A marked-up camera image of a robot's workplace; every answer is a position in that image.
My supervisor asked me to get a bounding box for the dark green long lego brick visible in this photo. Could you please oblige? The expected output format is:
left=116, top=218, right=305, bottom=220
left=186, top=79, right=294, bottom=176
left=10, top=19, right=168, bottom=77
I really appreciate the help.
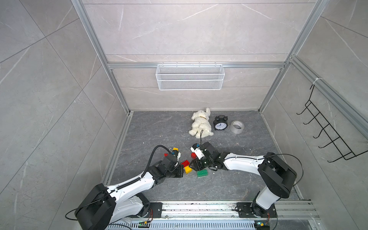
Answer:
left=197, top=169, right=208, bottom=178

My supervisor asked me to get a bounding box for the yellow square lego brick bottom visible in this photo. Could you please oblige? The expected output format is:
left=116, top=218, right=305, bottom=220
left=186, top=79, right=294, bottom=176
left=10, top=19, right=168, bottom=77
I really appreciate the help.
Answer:
left=184, top=166, right=192, bottom=174

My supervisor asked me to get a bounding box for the red square lego brick bottom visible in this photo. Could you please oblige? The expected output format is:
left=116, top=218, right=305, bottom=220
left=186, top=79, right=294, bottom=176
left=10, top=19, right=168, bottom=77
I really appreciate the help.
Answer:
left=181, top=160, right=190, bottom=168

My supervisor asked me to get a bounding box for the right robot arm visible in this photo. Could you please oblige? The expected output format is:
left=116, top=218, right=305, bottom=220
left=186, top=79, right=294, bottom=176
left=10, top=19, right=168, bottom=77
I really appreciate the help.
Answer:
left=189, top=152, right=297, bottom=218

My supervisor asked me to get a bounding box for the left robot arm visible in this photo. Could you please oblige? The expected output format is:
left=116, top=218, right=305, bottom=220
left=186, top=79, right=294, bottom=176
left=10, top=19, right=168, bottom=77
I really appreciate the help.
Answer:
left=74, top=155, right=184, bottom=230

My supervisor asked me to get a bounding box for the white plush dog toy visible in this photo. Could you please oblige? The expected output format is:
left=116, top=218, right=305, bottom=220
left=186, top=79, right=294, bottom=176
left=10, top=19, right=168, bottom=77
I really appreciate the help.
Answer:
left=188, top=108, right=214, bottom=139

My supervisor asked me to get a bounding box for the black alarm clock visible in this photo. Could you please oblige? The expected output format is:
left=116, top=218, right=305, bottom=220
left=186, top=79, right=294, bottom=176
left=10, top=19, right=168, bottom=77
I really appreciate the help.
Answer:
left=213, top=115, right=228, bottom=130

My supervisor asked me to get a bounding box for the clear tape roll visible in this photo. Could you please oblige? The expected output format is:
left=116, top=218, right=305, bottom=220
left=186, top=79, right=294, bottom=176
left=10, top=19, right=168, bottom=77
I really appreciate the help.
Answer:
left=230, top=120, right=245, bottom=134

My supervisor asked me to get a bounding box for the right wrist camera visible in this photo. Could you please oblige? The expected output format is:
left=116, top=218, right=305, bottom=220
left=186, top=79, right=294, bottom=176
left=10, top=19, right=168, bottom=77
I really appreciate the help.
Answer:
left=190, top=142, right=220, bottom=160

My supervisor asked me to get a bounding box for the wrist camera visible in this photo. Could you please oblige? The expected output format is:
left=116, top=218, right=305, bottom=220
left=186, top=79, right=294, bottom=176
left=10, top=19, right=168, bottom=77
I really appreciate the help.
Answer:
left=190, top=142, right=220, bottom=160
left=170, top=149, right=181, bottom=161

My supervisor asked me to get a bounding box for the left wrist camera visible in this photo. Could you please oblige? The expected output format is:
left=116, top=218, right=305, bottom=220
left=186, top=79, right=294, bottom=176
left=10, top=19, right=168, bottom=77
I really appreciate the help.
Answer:
left=170, top=149, right=181, bottom=161

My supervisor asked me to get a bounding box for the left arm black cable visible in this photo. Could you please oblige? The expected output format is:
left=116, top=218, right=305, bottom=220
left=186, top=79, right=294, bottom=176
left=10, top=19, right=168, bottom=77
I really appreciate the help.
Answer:
left=65, top=144, right=173, bottom=221

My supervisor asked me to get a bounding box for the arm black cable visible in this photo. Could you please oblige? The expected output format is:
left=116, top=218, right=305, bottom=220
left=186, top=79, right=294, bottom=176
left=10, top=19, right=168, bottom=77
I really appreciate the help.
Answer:
left=65, top=144, right=173, bottom=221
left=199, top=129, right=304, bottom=187

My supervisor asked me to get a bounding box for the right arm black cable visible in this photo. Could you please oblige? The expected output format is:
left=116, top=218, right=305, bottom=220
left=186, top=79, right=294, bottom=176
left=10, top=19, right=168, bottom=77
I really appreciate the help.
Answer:
left=199, top=129, right=304, bottom=187

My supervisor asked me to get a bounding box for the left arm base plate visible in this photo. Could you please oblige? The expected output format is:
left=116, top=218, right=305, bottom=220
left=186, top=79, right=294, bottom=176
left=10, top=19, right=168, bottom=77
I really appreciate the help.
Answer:
left=127, top=202, right=163, bottom=219

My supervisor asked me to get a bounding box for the aluminium mounting rail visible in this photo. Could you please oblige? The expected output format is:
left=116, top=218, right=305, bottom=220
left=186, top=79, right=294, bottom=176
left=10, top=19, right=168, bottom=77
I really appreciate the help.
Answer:
left=154, top=200, right=319, bottom=220

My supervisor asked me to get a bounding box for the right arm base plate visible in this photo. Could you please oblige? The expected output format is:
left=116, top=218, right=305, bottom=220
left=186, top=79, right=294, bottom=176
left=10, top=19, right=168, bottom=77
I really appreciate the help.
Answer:
left=234, top=202, right=278, bottom=218

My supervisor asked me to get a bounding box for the white wire mesh basket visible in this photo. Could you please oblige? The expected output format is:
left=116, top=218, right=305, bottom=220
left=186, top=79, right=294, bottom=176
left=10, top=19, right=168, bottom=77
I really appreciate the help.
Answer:
left=155, top=64, right=225, bottom=91

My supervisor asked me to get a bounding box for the black wire hook rack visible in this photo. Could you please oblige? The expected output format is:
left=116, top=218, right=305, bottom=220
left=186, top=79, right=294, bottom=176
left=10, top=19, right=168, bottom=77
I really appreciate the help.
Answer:
left=296, top=84, right=368, bottom=163

